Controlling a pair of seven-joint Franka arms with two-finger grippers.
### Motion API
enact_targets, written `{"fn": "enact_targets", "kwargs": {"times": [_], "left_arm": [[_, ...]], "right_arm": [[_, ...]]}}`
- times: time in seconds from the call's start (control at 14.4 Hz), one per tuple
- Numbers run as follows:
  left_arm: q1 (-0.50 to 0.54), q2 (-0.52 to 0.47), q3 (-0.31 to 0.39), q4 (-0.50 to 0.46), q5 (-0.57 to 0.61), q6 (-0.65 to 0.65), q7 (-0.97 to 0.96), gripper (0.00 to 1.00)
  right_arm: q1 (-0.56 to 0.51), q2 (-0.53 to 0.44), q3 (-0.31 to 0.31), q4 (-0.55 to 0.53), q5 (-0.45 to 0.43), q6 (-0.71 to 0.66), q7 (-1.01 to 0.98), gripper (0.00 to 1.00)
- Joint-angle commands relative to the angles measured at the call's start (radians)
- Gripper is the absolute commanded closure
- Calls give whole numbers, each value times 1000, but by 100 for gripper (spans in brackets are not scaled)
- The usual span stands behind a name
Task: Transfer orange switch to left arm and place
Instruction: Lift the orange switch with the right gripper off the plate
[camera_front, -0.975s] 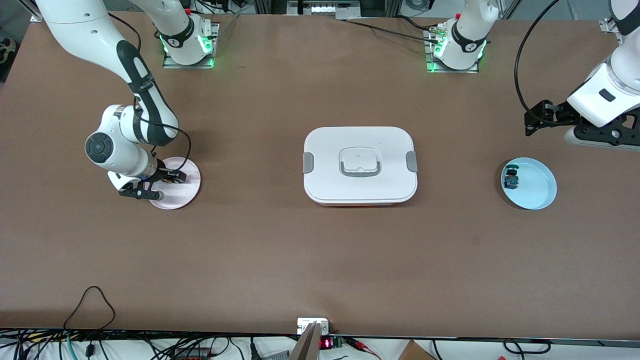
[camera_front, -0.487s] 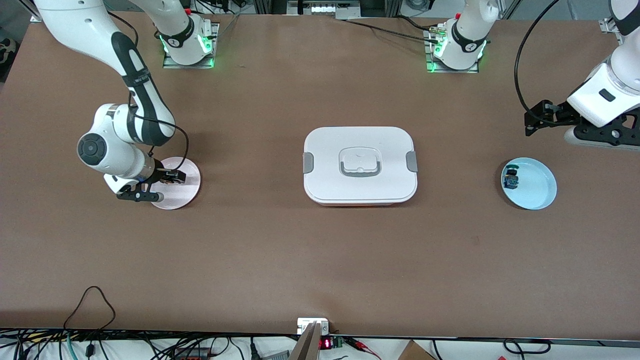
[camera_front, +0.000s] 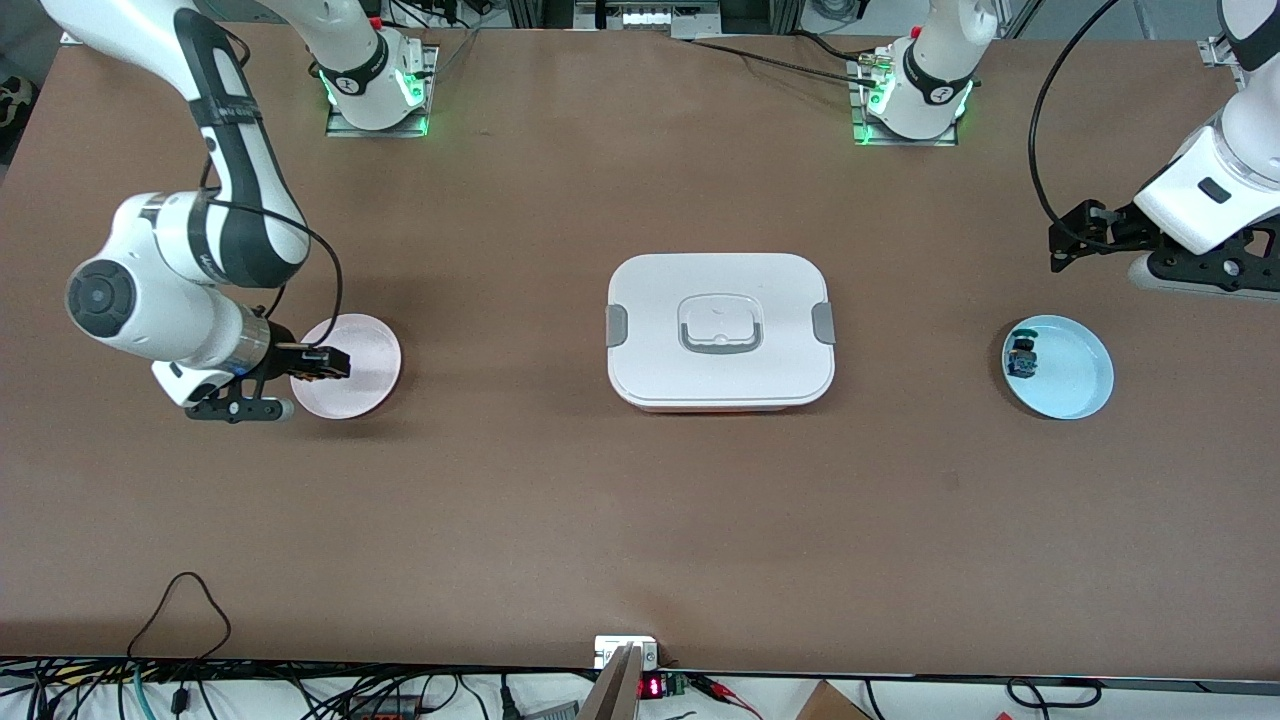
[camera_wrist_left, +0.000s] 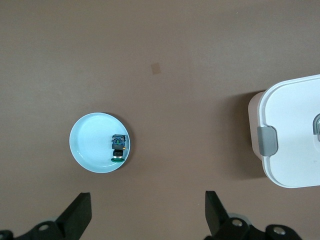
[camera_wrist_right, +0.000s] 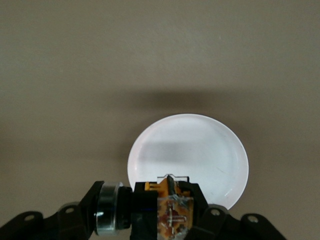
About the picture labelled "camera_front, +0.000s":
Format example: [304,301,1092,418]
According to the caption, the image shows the white lunch box grey clips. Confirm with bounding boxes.
[605,252,837,414]

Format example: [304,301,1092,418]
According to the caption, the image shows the orange red device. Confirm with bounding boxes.
[345,693,421,720]

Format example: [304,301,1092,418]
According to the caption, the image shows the red clip lead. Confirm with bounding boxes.
[690,674,763,717]

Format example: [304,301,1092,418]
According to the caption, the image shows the tan black patterned object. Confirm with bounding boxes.
[0,76,39,166]

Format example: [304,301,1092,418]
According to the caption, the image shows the round pink plate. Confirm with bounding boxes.
[290,313,403,420]

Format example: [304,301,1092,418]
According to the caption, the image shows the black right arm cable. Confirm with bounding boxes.
[200,150,344,351]

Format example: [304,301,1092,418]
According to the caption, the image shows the aluminium profile bar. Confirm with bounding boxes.
[575,644,646,720]

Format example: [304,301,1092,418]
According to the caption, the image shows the white lit device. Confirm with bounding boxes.
[575,0,723,31]

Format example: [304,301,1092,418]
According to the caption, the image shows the round light blue plate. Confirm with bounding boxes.
[1002,315,1115,421]

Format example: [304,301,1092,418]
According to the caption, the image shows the small white box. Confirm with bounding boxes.
[594,636,660,669]

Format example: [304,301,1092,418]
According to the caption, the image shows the black oval cable loop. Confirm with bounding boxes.
[1005,677,1103,709]

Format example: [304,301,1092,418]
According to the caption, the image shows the thin black looped cable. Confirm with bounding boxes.
[127,571,234,663]

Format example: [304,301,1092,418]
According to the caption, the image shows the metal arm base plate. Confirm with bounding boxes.
[325,44,441,139]
[848,55,959,148]

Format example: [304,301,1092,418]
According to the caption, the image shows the black cable to arm base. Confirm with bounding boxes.
[672,30,891,89]

